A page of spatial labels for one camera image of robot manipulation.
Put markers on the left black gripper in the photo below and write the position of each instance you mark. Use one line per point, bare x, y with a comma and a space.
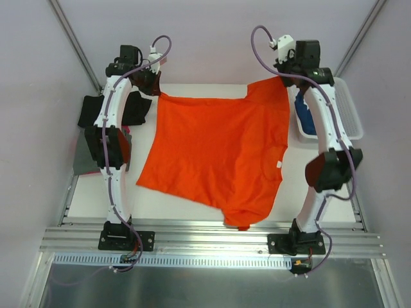
149, 83

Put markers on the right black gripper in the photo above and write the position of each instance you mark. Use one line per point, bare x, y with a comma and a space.
287, 80

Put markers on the orange t shirt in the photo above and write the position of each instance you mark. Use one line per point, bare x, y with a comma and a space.
220, 152

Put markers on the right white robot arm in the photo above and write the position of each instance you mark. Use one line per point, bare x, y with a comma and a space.
337, 160

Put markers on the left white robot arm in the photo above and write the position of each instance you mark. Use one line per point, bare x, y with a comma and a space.
105, 138

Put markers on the black folded t shirt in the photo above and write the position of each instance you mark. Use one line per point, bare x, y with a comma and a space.
136, 109

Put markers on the blue t shirt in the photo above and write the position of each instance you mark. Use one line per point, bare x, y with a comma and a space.
304, 115

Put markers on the white plastic basket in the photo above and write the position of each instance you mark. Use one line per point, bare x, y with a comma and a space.
347, 111

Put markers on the grey folded t shirt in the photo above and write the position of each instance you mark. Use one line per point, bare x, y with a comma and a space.
84, 163

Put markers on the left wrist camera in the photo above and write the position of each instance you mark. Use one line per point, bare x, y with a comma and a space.
155, 60

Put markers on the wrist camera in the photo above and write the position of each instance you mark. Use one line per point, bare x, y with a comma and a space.
155, 60
285, 47

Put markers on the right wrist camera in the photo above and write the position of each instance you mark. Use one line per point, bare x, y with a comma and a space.
285, 47

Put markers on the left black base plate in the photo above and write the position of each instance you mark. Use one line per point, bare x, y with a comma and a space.
126, 241

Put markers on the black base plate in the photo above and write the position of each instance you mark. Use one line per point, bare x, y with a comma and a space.
126, 241
293, 245

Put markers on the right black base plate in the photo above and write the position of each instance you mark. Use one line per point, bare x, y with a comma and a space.
293, 245

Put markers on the aluminium mounting rail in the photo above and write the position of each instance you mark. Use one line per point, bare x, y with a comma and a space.
183, 227

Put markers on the white slotted cable duct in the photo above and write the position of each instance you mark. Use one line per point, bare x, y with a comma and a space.
174, 261

